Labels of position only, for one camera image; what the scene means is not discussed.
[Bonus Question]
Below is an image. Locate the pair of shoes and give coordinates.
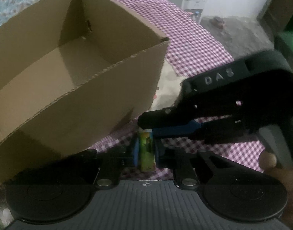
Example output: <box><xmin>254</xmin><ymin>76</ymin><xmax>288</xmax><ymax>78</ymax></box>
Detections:
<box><xmin>209</xmin><ymin>16</ymin><xmax>225</xmax><ymax>29</ymax></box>

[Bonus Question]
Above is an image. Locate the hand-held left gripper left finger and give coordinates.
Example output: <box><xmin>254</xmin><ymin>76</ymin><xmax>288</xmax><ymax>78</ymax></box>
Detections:
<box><xmin>69</xmin><ymin>138</ymin><xmax>140</xmax><ymax>188</ymax></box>

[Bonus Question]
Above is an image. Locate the person's right hand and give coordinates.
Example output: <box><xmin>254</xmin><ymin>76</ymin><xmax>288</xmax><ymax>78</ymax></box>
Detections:
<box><xmin>258</xmin><ymin>149</ymin><xmax>293</xmax><ymax>223</ymax></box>

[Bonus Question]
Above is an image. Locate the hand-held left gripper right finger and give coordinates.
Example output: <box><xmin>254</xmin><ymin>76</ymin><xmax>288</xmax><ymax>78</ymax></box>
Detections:
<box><xmin>153</xmin><ymin>138</ymin><xmax>234</xmax><ymax>189</ymax></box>

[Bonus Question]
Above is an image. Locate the teal floral blanket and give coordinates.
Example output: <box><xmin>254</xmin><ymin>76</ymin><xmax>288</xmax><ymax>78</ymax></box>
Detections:
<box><xmin>0</xmin><ymin>0</ymin><xmax>118</xmax><ymax>30</ymax></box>

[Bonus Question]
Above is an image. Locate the small green yellow carton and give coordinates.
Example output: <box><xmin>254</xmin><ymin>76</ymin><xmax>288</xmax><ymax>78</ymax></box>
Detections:
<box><xmin>139</xmin><ymin>129</ymin><xmax>157</xmax><ymax>172</ymax></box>

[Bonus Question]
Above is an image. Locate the brown cardboard box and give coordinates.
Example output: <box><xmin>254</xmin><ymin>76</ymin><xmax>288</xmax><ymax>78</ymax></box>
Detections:
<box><xmin>0</xmin><ymin>0</ymin><xmax>170</xmax><ymax>187</ymax></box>

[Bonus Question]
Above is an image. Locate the purple checkered blanket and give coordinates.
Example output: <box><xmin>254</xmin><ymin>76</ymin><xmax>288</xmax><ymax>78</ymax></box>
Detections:
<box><xmin>89</xmin><ymin>0</ymin><xmax>268</xmax><ymax>181</ymax></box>

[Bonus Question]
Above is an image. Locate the dark wooden furniture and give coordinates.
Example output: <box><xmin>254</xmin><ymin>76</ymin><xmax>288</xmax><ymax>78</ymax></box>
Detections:
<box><xmin>257</xmin><ymin>0</ymin><xmax>293</xmax><ymax>32</ymax></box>

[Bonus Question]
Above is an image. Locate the black device with green light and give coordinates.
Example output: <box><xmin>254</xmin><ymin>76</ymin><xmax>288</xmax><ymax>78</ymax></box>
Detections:
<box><xmin>273</xmin><ymin>30</ymin><xmax>293</xmax><ymax>66</ymax></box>

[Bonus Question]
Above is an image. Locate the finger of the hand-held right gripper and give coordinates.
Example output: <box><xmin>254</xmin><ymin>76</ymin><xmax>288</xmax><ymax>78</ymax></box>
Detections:
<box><xmin>152</xmin><ymin>120</ymin><xmax>247</xmax><ymax>145</ymax></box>
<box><xmin>138</xmin><ymin>107</ymin><xmax>199</xmax><ymax>130</ymax></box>

